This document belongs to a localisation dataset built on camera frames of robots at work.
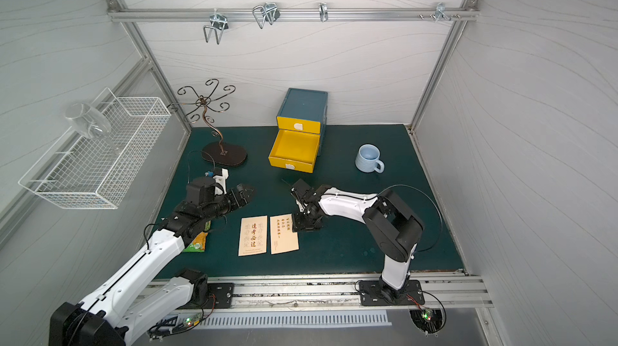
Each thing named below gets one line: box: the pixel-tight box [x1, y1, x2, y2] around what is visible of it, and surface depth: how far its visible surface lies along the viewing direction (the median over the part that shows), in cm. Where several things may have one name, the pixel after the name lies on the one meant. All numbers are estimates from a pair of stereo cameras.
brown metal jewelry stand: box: [167, 78, 248, 167], surface depth 98 cm
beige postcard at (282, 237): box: [269, 213, 300, 256], surface depth 88 cm
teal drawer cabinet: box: [276, 87, 329, 157], surface depth 102 cm
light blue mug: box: [354, 143, 386, 173], surface depth 105 cm
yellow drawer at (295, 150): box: [267, 128, 322, 173], surface depth 103 cm
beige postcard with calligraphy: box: [238, 215, 268, 257], surface depth 88 cm
